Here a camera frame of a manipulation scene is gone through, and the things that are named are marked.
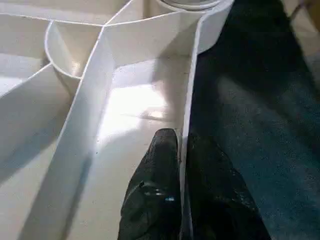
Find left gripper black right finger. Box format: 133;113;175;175
187;133;272;240

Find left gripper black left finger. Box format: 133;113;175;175
119;128;181;240

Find white plastic table top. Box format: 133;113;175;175
0;0;235;240

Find white plastic table leg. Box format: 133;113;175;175
158;0;225;13

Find black work mat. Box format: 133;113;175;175
188;0;320;240

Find thin black floor cables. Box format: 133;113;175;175
287;0;305;20

